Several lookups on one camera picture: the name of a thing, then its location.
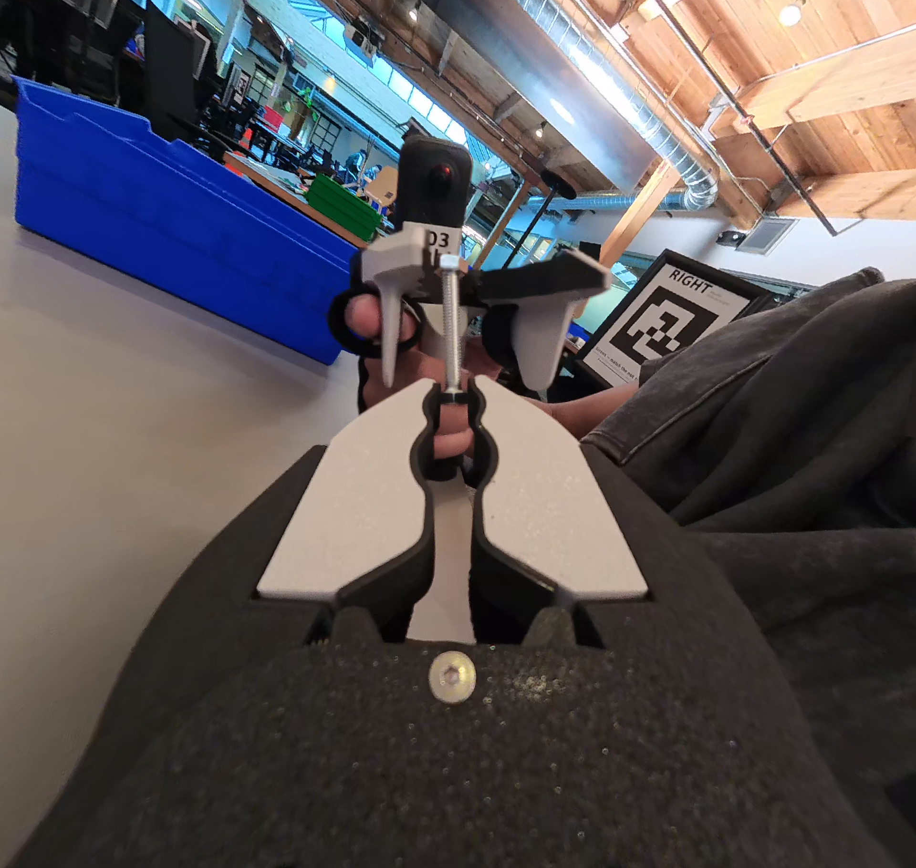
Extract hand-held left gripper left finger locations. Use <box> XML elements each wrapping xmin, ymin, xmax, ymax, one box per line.
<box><xmin>255</xmin><ymin>376</ymin><xmax>439</xmax><ymax>643</ymax></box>

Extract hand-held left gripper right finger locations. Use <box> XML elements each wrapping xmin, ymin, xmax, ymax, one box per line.
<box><xmin>468</xmin><ymin>376</ymin><xmax>651</xmax><ymax>643</ymax></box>

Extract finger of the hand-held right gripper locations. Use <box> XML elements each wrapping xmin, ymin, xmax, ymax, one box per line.
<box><xmin>358</xmin><ymin>227</ymin><xmax>435</xmax><ymax>390</ymax></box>
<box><xmin>479</xmin><ymin>249</ymin><xmax>614</xmax><ymax>394</ymax></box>

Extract thin long silver bolt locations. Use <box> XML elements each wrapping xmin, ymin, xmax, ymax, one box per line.
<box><xmin>440</xmin><ymin>270</ymin><xmax>468</xmax><ymax>403</ymax></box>

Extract blue plastic bin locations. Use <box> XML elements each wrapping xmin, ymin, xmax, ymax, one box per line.
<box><xmin>13</xmin><ymin>75</ymin><xmax>359</xmax><ymax>367</ymax></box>

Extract person's right forearm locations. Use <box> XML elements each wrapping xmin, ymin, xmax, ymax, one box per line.
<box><xmin>533</xmin><ymin>385</ymin><xmax>638</xmax><ymax>441</ymax></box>

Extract person's right hand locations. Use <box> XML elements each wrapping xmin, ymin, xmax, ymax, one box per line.
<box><xmin>345</xmin><ymin>293</ymin><xmax>507</xmax><ymax>461</ymax></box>

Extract green plastic crate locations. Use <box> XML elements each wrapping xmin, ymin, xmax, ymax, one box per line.
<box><xmin>304</xmin><ymin>173</ymin><xmax>384</xmax><ymax>243</ymax></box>

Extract black floor lamp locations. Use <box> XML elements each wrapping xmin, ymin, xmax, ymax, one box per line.
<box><xmin>501</xmin><ymin>170</ymin><xmax>579</xmax><ymax>271</ymax></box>

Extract framed marker poster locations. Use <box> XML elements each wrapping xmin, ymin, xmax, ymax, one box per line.
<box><xmin>576</xmin><ymin>248</ymin><xmax>777</xmax><ymax>390</ymax></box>

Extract wooden background table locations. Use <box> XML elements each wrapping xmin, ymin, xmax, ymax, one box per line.
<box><xmin>223</xmin><ymin>151</ymin><xmax>373</xmax><ymax>248</ymax></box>

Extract white wall vent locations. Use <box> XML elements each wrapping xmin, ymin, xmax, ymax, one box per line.
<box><xmin>737</xmin><ymin>217</ymin><xmax>800</xmax><ymax>257</ymax></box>

